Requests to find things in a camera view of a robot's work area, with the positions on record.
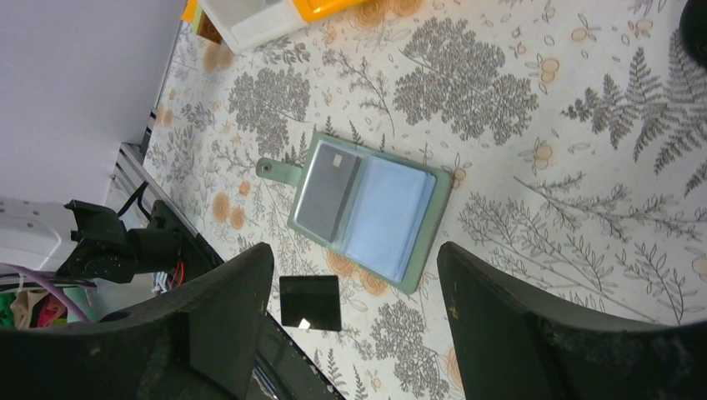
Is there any floral table mat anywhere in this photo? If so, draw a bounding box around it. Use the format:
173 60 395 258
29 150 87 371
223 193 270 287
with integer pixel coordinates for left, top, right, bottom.
144 1 706 399

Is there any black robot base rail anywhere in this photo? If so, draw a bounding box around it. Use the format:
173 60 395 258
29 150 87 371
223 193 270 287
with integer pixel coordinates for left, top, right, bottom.
57 200 341 399

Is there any dark grey credit card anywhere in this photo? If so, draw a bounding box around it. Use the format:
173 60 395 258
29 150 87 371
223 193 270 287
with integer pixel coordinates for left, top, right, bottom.
294 142 363 243

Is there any white storage bin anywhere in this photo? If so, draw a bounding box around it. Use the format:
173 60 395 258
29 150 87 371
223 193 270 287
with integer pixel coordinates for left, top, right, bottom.
198 0 307 53

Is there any yellow double storage bin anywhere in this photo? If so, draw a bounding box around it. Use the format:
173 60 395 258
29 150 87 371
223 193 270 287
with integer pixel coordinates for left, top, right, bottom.
292 0 364 23

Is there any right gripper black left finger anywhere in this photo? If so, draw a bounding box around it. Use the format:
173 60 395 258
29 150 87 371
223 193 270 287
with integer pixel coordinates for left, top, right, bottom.
1 242 274 399

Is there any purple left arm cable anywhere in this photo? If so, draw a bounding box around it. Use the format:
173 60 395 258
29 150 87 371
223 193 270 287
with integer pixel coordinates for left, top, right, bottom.
0 263 93 325

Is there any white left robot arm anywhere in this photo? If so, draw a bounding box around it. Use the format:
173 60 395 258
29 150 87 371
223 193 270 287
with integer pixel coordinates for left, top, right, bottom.
1 196 78 274

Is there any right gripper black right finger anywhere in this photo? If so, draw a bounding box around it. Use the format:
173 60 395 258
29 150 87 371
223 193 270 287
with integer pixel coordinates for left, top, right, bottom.
437 242 706 399

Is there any black credit card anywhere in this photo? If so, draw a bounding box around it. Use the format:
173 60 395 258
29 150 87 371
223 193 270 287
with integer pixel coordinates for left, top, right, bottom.
278 275 342 332

